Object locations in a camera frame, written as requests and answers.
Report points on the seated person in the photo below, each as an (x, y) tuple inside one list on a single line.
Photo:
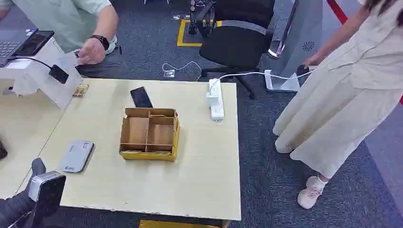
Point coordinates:
[(69, 19)]

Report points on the white charger plug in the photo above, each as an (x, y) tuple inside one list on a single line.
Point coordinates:
[(212, 99)]

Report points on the standing person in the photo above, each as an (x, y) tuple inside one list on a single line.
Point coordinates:
[(346, 104)]

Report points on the black office chair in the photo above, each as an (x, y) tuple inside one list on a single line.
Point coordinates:
[(234, 47)]

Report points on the yellow box under table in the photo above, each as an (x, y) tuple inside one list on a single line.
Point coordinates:
[(170, 224)]

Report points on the metal floor socket plate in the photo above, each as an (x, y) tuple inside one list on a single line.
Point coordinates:
[(169, 74)]

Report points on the white stand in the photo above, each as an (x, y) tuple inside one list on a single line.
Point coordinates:
[(59, 91)]

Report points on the black and white controller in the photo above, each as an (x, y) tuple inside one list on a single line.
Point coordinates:
[(303, 70)]

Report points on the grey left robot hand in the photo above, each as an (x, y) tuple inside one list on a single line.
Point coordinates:
[(14, 206)]

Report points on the black wristwatch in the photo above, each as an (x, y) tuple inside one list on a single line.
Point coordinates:
[(101, 41)]

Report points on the black power adapter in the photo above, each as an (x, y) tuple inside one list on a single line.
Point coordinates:
[(59, 74)]

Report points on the seated person's hand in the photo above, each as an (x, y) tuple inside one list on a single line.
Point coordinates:
[(91, 52)]

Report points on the dark object at desk edge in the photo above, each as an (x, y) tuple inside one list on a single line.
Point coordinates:
[(2, 151)]

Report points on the standing person's hand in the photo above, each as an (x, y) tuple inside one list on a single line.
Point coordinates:
[(313, 59)]

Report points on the black smartphone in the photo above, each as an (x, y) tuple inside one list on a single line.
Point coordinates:
[(141, 97)]

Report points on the pale pink shoe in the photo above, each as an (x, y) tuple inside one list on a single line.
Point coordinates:
[(310, 193)]

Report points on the wooden divided card box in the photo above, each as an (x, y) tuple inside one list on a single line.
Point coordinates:
[(151, 133)]

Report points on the red barrier belt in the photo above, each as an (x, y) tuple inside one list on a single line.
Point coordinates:
[(337, 12)]

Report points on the white power strip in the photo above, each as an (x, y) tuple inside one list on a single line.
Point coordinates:
[(217, 111)]

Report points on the black robot stand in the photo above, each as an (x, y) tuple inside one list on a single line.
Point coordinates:
[(192, 19)]

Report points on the black tablet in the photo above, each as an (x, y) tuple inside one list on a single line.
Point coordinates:
[(34, 43)]

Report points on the dark laptop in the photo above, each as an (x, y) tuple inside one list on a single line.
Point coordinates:
[(9, 41)]

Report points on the golden patterned card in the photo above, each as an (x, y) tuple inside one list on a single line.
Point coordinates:
[(81, 90)]

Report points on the grey kiosk pillar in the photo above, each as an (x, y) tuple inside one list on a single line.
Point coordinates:
[(299, 34)]

